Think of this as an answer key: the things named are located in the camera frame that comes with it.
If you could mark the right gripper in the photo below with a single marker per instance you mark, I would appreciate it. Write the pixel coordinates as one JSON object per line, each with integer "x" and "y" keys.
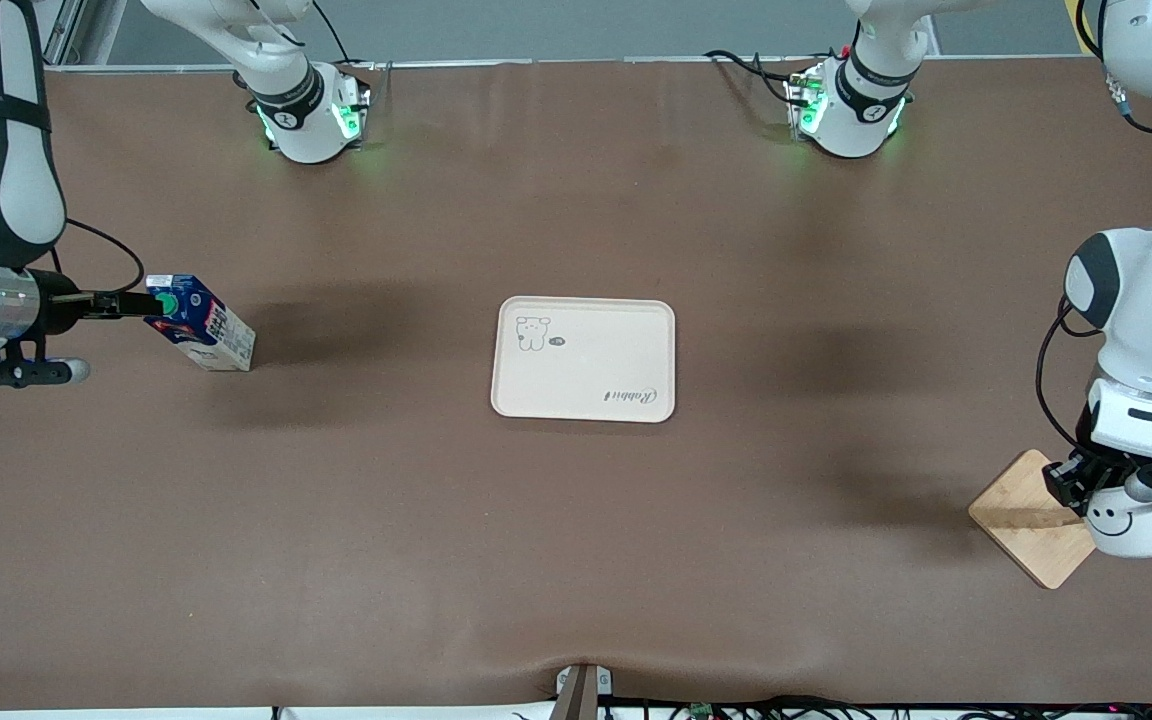
{"x": 59, "y": 302}

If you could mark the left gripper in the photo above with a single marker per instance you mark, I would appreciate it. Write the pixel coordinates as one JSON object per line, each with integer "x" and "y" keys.
{"x": 1088, "y": 473}

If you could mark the blue white milk carton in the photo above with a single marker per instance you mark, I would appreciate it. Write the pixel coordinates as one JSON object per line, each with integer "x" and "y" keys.
{"x": 216, "y": 335}

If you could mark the white rabbit print tray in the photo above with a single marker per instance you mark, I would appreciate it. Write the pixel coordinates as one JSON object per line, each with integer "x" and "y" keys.
{"x": 586, "y": 370}

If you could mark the bamboo mug rack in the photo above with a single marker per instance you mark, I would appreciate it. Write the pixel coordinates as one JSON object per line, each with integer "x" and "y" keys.
{"x": 1021, "y": 510}

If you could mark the brown table mat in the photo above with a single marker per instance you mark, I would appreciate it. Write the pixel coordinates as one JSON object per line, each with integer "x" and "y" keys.
{"x": 576, "y": 550}

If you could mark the aluminium frame profile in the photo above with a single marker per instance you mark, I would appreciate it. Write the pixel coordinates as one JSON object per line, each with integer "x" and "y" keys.
{"x": 66, "y": 35}

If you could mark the silver table edge rail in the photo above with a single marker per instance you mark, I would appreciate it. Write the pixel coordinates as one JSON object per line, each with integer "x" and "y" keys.
{"x": 586, "y": 61}

